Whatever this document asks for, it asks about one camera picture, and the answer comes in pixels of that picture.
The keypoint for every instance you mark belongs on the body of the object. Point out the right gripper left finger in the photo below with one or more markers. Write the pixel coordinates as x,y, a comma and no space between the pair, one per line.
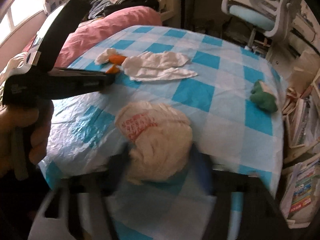
97,186

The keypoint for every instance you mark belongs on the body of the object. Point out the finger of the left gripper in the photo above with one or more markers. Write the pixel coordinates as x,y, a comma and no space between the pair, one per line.
66,82

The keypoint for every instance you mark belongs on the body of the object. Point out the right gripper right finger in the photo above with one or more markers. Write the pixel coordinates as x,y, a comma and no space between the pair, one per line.
260,216

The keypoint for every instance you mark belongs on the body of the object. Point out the white tissue paper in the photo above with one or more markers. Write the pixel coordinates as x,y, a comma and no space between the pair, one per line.
149,66

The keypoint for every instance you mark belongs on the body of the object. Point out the white plastic bag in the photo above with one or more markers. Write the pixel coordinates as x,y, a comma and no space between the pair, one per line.
161,136

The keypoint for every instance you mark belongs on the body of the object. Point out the green plush toy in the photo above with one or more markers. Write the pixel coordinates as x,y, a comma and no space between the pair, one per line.
263,97

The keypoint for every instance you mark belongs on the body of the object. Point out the left hand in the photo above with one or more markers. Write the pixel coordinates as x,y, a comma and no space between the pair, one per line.
30,128

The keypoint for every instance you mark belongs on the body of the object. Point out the beige cloth on bed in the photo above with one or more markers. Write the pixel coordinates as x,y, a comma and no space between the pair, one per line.
13,63

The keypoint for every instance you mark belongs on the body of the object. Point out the stack of books on floor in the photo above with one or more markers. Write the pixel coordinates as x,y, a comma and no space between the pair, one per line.
300,202

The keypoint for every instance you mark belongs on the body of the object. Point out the pink duvet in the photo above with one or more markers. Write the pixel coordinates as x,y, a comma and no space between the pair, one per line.
90,33

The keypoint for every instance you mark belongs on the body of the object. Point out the pile of dark clothes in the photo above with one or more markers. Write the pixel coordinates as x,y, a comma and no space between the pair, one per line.
103,8

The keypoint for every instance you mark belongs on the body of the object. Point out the blue white checkered tablecloth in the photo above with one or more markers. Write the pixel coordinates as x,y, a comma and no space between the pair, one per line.
225,123

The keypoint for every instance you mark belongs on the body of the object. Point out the blue grey office chair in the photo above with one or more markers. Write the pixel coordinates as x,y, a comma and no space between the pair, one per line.
273,18

